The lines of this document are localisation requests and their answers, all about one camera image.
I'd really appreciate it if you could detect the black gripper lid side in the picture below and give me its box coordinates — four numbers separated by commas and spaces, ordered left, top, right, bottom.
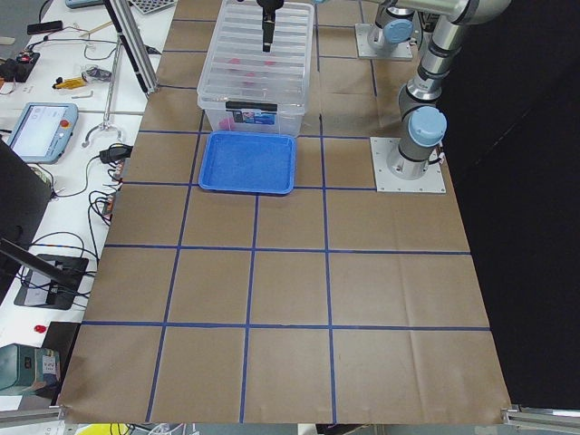
256, 0, 285, 53

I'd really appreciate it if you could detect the black power adapter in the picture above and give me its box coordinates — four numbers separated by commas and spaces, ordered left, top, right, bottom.
99, 144, 133, 164

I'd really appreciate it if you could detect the clear plastic storage box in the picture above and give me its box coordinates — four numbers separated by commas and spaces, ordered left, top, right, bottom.
198, 96, 306, 137

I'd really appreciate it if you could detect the blue plastic tray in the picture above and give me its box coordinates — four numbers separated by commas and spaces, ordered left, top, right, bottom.
198, 131, 296, 195

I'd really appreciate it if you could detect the silver robot arm near tray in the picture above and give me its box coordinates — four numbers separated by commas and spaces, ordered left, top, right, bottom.
375, 1, 509, 179

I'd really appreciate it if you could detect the clear plastic box lid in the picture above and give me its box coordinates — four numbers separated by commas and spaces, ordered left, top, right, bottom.
197, 1, 314, 108

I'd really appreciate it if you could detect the wooden chopstick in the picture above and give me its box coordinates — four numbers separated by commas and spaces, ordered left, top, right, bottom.
81, 21, 112, 37

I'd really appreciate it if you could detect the robot teach pendant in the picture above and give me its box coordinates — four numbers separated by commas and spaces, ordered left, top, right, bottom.
7, 102, 79, 164

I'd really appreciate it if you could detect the aluminium frame post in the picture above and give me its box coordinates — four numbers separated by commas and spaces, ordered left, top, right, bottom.
103, 0, 159, 95

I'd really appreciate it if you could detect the brown paper table cover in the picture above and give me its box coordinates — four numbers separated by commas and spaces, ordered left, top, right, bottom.
60, 1, 509, 425

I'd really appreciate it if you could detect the black monitor stand base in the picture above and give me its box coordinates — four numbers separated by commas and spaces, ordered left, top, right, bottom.
14, 254, 89, 310

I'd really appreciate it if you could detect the long metal reacher grabber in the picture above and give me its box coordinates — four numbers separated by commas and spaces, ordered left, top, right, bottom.
82, 37, 122, 148

